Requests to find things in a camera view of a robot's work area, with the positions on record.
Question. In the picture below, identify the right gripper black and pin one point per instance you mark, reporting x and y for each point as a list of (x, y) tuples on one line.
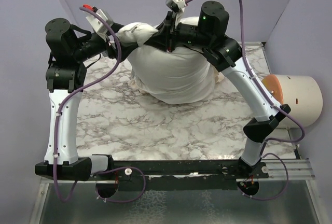
[(161, 38)]

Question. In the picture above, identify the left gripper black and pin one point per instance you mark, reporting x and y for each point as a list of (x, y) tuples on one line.
[(110, 48)]

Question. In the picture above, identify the grey pillowcase with cream trim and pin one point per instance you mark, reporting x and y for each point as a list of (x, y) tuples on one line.
[(190, 88)]

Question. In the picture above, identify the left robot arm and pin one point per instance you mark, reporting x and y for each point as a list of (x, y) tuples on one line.
[(61, 161)]

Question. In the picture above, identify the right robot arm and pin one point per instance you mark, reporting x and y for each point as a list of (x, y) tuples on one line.
[(226, 55)]

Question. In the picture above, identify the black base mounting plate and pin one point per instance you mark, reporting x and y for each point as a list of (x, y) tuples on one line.
[(171, 175)]

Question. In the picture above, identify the white cylindrical bin orange base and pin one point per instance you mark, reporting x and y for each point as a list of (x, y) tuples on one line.
[(301, 93)]

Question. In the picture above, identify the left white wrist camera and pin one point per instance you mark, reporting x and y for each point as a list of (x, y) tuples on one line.
[(99, 20)]

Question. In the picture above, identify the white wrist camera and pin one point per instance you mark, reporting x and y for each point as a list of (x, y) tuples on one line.
[(178, 7), (99, 20)]

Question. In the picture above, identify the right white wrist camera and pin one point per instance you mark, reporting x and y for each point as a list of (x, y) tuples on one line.
[(178, 7)]

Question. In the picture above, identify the aluminium rail frame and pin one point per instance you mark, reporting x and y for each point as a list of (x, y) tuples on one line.
[(293, 169)]

